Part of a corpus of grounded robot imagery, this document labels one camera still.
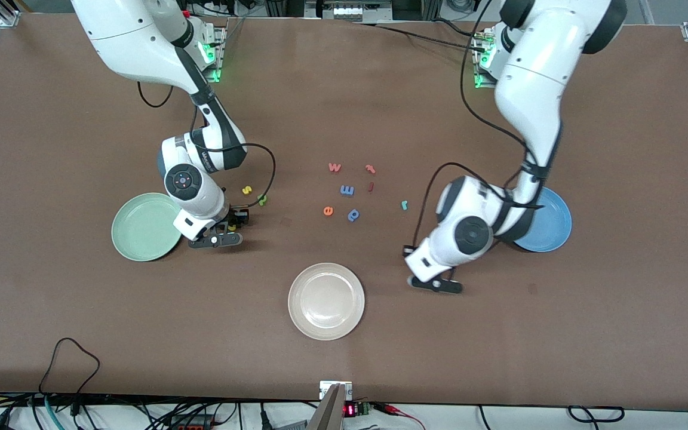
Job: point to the red power strip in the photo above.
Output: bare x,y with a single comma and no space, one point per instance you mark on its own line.
192,424

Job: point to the beige plate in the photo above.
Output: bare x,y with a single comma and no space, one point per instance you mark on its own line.
326,301

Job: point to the grey metal beam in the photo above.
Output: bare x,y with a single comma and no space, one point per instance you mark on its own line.
329,412

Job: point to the grey electronics rack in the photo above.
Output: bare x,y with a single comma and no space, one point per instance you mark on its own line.
350,11

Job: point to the red LED display module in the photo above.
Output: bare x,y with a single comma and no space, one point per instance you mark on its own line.
350,410

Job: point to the white metal bracket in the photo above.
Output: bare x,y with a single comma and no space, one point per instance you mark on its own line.
327,388

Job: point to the blue foam letter p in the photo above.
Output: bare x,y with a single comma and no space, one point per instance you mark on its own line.
353,215

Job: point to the blue plate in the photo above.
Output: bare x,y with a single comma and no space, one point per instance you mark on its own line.
550,224

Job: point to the blue foam letter m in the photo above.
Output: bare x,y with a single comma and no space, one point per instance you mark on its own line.
347,190

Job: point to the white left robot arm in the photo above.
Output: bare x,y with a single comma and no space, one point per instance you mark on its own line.
529,77

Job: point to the light green plate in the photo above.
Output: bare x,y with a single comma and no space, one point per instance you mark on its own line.
141,230

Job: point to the pink foam letter w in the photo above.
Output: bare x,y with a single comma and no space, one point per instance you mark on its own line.
334,168

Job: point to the red clip lead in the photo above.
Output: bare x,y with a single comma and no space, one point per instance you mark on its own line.
395,411

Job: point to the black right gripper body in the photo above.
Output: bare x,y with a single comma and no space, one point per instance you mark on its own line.
238,217

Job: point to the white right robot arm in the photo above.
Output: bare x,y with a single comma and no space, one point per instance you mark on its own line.
141,48

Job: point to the green terminal block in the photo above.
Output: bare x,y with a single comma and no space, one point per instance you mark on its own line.
365,409

